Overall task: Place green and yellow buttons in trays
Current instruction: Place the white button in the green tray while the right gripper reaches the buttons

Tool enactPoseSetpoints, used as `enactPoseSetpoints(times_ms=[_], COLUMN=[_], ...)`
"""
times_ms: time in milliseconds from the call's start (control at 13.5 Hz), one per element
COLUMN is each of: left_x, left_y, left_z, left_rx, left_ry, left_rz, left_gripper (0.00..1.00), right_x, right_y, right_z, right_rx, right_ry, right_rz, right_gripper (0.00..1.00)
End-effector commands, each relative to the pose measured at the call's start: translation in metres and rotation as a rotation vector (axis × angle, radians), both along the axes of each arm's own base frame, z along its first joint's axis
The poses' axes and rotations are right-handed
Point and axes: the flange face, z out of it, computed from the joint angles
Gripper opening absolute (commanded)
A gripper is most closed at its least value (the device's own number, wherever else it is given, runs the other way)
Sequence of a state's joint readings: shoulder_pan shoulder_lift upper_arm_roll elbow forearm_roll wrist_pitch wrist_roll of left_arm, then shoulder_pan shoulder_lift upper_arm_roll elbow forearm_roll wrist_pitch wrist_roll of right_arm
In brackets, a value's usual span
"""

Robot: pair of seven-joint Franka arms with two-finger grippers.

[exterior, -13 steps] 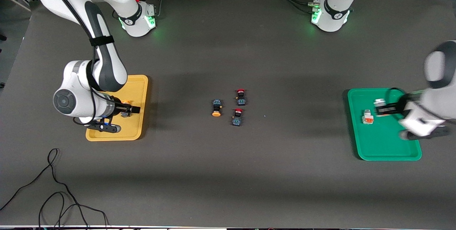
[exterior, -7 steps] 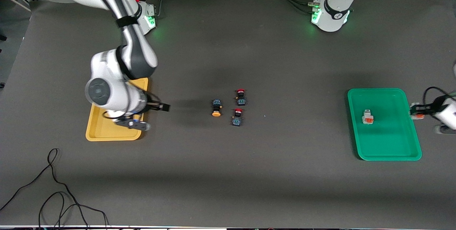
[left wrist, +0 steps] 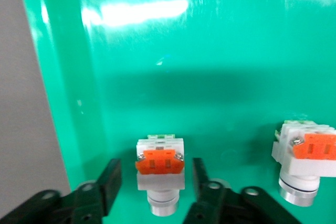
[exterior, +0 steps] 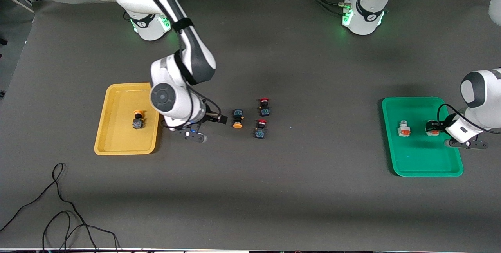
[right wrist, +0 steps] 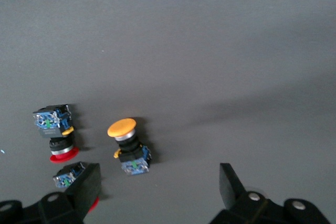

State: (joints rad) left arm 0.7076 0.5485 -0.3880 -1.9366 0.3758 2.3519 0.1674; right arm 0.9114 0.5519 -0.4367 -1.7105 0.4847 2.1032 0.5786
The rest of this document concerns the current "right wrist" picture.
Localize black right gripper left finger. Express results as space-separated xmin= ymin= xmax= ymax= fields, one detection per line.
xmin=0 ymin=163 xmax=102 ymax=224

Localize dark grey table mat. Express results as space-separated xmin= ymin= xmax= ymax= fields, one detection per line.
xmin=0 ymin=0 xmax=336 ymax=224

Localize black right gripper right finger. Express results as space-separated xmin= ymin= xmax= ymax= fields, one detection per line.
xmin=209 ymin=163 xmax=331 ymax=224

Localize yellow mushroom push button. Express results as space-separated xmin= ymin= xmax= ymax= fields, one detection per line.
xmin=107 ymin=118 xmax=153 ymax=176

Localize red mushroom push button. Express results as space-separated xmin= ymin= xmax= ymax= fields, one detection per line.
xmin=52 ymin=161 xmax=100 ymax=214
xmin=33 ymin=104 xmax=80 ymax=164

